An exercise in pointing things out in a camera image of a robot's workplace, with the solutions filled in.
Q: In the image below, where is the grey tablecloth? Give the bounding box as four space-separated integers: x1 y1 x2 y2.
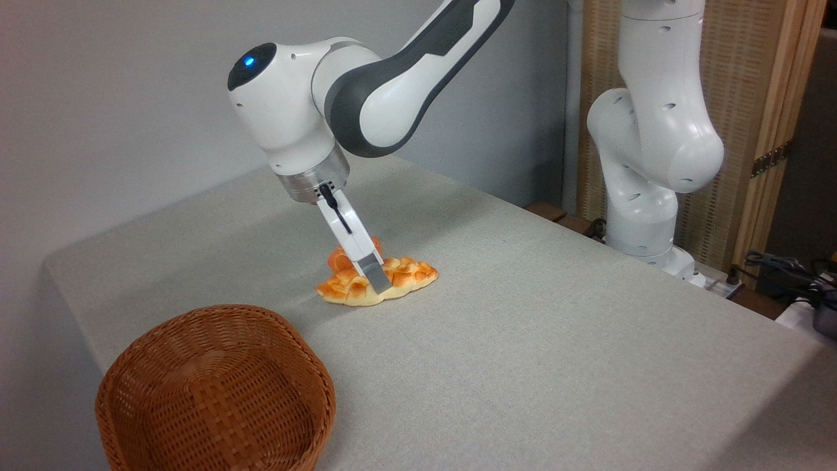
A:
43 156 837 471

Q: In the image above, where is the black cable bundle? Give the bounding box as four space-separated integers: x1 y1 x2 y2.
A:
744 251 837 296

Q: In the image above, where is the braided golden bread loaf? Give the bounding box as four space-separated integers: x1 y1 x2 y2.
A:
315 256 439 307

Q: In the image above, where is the white power strip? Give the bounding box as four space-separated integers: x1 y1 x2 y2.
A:
692 273 745 300

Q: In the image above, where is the brown wooden bench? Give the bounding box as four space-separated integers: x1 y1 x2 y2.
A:
523 201 610 244

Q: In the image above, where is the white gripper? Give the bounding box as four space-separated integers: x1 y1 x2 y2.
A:
316 188 392 294

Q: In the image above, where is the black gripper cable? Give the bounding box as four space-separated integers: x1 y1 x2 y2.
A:
318 183 354 235

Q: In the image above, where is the brown woven wicker basket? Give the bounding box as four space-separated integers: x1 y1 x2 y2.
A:
95 304 337 471

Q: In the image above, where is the metal screen hinge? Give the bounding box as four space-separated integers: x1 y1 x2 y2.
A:
751 141 793 179

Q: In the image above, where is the wooden rattan folding screen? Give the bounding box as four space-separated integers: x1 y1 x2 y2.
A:
577 0 828 288

